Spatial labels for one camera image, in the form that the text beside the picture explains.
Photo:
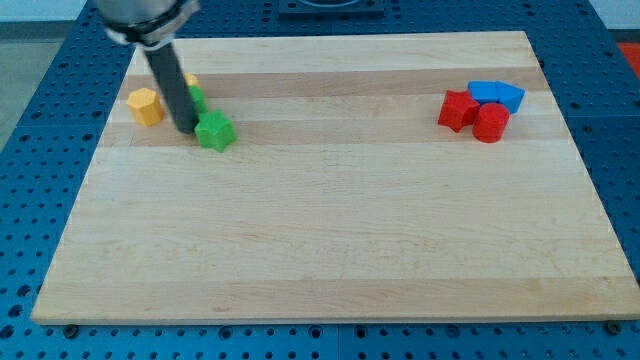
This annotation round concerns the yellow hexagon block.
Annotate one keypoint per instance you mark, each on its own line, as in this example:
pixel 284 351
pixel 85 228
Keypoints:
pixel 145 107

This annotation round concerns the yellow heart block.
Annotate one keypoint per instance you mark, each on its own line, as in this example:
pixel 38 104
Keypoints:
pixel 191 80

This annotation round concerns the wooden board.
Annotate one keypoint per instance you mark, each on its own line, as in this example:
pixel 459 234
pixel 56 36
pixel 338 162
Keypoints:
pixel 342 199

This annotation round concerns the blue cube block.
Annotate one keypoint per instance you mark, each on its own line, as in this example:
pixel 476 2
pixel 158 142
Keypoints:
pixel 484 91

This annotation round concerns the green star block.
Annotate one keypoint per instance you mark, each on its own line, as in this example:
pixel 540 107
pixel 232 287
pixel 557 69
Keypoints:
pixel 215 131

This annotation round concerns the red star block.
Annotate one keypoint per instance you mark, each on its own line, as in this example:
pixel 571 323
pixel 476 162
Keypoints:
pixel 459 109

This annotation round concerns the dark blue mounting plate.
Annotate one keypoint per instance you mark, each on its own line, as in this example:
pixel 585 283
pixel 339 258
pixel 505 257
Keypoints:
pixel 291 8

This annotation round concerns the red cylinder block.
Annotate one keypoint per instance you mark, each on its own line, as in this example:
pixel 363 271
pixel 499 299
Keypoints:
pixel 491 122

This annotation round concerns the blue pentagon block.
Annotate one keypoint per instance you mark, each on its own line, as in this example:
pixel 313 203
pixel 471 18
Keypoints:
pixel 510 96

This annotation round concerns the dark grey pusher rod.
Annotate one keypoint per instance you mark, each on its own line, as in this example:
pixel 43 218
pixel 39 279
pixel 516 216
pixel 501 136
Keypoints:
pixel 167 71

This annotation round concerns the green circle block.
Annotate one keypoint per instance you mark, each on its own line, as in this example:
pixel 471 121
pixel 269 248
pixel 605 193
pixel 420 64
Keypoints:
pixel 199 99

